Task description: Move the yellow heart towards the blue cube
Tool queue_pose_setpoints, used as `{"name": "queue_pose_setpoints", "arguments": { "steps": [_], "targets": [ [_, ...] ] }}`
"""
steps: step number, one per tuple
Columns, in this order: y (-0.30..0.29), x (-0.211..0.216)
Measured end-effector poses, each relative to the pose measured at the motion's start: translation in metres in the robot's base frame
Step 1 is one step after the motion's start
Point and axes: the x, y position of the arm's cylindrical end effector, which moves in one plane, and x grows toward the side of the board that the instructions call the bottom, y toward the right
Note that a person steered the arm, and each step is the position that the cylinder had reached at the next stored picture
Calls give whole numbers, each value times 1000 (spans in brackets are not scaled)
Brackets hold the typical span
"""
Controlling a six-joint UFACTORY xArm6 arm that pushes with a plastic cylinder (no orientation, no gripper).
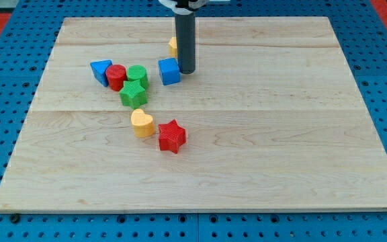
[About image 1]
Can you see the yellow heart block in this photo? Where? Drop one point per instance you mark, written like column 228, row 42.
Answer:
column 143, row 124

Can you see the blue cube block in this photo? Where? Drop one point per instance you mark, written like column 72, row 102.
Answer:
column 169, row 71

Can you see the red star block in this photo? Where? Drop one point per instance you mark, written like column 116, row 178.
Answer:
column 171, row 136

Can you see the green star block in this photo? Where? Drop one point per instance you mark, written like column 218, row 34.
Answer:
column 133, row 94

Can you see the yellow block behind rod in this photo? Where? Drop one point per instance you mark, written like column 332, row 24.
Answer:
column 172, row 44

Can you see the green cylinder block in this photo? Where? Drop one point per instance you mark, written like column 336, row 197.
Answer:
column 138, row 72

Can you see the light wooden board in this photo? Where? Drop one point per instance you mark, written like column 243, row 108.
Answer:
column 274, row 118

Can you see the red cylinder block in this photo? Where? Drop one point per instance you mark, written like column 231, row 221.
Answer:
column 116, row 76

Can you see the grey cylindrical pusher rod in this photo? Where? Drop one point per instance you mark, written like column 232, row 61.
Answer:
column 185, row 26

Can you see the blue triangle block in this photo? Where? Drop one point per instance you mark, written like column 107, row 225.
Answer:
column 99, row 68

